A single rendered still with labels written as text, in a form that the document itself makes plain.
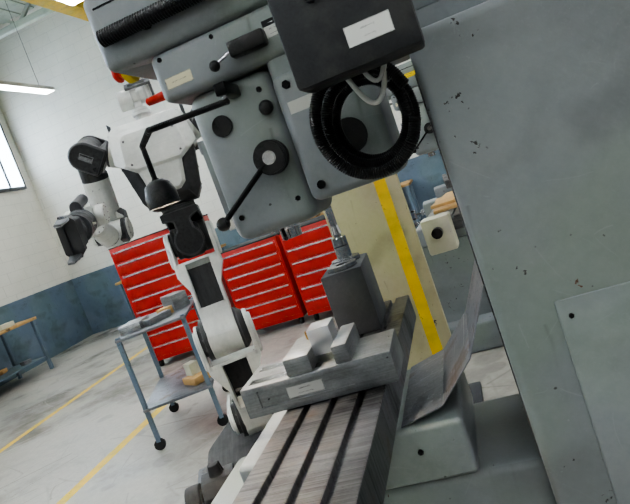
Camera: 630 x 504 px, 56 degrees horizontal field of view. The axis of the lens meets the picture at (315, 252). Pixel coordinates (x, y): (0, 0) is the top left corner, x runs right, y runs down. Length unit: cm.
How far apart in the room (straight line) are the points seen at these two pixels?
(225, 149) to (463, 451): 77
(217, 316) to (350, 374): 78
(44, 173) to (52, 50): 234
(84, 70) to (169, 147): 1034
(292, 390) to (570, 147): 73
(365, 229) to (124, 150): 145
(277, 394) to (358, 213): 184
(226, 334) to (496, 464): 99
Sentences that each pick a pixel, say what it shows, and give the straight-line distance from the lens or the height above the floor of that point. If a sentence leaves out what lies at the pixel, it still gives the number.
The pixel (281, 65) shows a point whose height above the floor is 161.
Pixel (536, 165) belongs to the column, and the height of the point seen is 128.
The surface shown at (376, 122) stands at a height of 145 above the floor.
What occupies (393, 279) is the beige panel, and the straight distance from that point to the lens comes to 309.
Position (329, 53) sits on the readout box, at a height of 155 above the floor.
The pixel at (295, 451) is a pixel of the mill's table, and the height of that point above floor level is 93.
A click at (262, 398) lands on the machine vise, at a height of 97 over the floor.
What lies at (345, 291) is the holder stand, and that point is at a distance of 166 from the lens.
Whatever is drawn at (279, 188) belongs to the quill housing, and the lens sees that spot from 122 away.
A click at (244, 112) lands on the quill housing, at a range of 124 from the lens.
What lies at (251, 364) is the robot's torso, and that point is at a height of 88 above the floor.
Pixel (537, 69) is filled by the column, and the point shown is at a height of 143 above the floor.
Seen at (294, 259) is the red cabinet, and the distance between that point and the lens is 613.
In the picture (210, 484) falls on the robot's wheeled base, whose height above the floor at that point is 61.
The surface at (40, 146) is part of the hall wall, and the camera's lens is 1288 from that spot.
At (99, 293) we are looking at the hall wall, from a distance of 1266.
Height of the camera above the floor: 138
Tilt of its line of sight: 6 degrees down
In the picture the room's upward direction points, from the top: 20 degrees counter-clockwise
